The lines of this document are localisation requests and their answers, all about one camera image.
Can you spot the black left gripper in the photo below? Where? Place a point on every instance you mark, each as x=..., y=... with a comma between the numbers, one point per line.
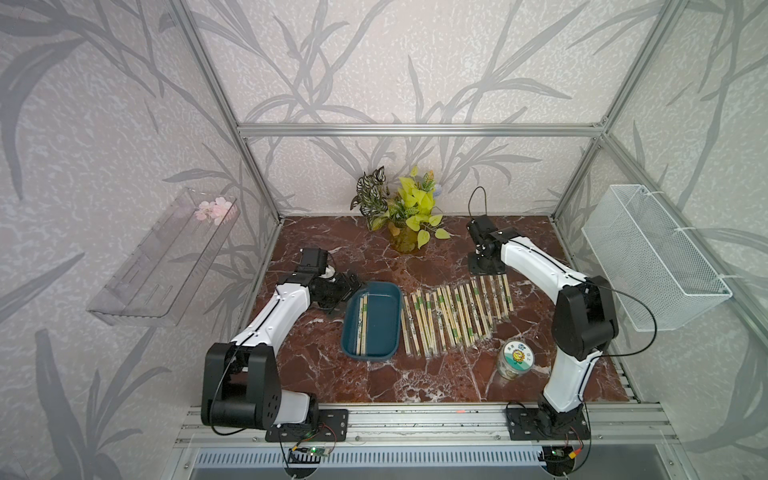
x=346, y=289

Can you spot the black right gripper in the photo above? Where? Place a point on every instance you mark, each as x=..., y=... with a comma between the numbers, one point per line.
x=475, y=270

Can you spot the chopstick pair twelfth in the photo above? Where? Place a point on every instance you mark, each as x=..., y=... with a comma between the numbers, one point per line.
x=507, y=292

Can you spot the chopstick pair eleventh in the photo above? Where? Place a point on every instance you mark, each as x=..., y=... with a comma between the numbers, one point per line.
x=496, y=302

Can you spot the teal plastic storage box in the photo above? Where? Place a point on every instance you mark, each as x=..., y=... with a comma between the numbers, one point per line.
x=383, y=322

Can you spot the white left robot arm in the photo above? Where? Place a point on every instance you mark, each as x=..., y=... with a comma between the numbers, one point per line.
x=241, y=384

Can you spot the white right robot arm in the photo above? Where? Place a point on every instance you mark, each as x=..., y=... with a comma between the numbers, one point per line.
x=584, y=321

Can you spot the wrapped chopsticks green band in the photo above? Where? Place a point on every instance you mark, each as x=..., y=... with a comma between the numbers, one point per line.
x=362, y=325

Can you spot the artificial green potted plant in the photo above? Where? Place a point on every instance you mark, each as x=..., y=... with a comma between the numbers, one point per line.
x=410, y=214

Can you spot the round canister with green label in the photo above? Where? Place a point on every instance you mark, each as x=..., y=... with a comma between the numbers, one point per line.
x=514, y=359

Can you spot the pink artificial flower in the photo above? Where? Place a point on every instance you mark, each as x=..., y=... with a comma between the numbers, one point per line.
x=216, y=211

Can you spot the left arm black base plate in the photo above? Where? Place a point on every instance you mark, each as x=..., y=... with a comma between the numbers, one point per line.
x=324, y=425

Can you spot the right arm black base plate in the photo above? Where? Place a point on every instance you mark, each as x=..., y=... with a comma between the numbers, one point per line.
x=541, y=423

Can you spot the clear acrylic wall shelf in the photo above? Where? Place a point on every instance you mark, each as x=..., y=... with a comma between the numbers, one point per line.
x=160, y=278

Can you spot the white wire mesh basket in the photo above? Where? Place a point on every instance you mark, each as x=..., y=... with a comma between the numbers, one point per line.
x=664, y=278

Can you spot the aluminium front rail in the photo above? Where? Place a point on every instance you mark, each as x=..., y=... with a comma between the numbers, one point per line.
x=465, y=424

